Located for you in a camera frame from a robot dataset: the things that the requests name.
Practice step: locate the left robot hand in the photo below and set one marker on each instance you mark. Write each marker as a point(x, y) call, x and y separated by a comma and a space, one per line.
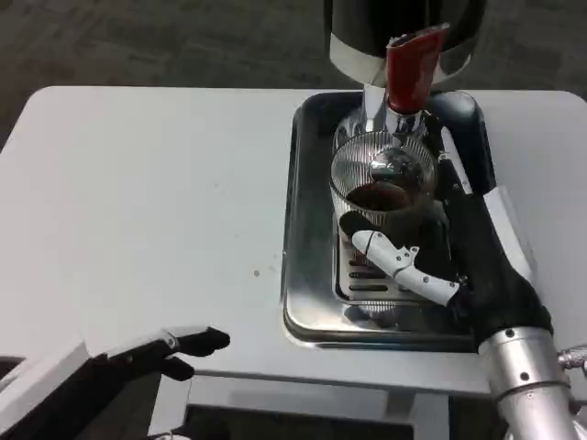
point(55, 394)

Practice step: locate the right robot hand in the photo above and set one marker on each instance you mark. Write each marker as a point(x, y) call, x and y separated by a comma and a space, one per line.
point(490, 275)

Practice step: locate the clear ribbed glass cup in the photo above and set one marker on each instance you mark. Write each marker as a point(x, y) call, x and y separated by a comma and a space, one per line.
point(353, 165)

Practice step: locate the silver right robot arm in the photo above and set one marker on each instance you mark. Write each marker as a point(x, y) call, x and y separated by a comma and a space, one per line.
point(532, 389)

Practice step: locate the slotted steel tray grid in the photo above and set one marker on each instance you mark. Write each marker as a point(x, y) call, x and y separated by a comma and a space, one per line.
point(367, 286)

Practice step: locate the dark brown drink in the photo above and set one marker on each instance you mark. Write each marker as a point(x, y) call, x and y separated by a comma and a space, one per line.
point(378, 197)

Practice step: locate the steel drip tray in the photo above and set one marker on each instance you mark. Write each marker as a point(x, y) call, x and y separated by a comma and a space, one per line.
point(312, 229)

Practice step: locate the black and steel drink dispenser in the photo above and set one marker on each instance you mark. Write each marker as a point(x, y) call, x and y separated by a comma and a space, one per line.
point(357, 27)

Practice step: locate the white table frame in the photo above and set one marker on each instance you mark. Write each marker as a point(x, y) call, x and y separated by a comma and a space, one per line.
point(293, 403)

